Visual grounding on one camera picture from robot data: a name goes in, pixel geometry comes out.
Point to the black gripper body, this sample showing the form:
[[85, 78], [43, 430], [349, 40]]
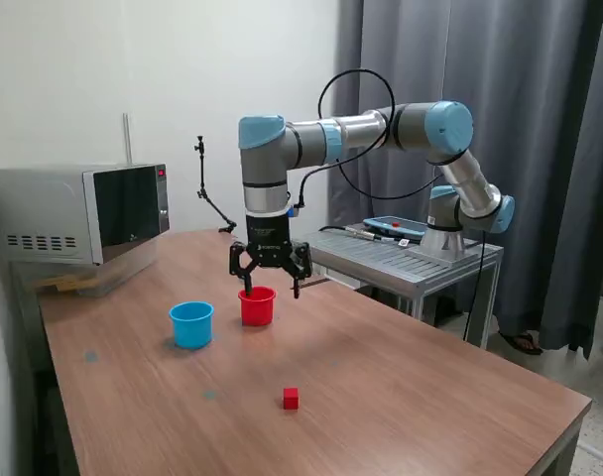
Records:
[[268, 238]]

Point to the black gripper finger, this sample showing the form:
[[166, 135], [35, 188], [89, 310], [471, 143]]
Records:
[[238, 263], [302, 263]]

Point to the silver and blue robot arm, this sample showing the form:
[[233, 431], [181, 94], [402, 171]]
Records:
[[450, 126]]

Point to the black tape strip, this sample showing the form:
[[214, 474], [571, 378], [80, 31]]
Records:
[[314, 283]]

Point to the red plastic cup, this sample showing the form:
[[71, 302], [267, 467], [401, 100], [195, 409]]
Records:
[[257, 315]]

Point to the grey metal side table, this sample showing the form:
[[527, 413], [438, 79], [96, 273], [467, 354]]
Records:
[[381, 258]]

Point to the blue plastic cup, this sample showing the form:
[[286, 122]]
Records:
[[192, 332]]

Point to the blue teach pendant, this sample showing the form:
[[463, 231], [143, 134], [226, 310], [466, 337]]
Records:
[[386, 224]]

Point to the red cube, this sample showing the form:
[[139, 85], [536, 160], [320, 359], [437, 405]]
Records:
[[291, 399]]

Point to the wooden sticks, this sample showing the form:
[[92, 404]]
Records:
[[58, 284]]

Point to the silver microwave oven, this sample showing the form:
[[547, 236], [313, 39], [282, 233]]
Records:
[[43, 208]]

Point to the black sandal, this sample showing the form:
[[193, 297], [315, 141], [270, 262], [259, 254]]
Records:
[[524, 343]]

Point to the grey curtain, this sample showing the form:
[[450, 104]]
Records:
[[529, 74]]

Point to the grey table leg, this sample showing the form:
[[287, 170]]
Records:
[[571, 446]]

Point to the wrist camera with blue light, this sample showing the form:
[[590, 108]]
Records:
[[294, 211]]

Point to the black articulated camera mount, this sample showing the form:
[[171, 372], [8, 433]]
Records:
[[201, 168]]

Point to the white wall pipe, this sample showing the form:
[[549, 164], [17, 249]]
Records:
[[127, 139]]

